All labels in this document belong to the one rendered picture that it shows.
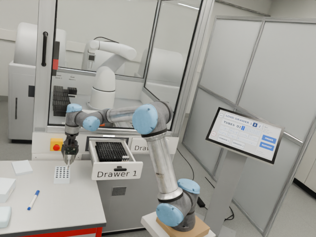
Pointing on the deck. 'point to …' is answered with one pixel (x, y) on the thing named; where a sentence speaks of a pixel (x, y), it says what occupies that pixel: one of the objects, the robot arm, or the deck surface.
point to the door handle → (44, 48)
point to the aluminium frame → (40, 94)
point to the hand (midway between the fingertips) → (68, 161)
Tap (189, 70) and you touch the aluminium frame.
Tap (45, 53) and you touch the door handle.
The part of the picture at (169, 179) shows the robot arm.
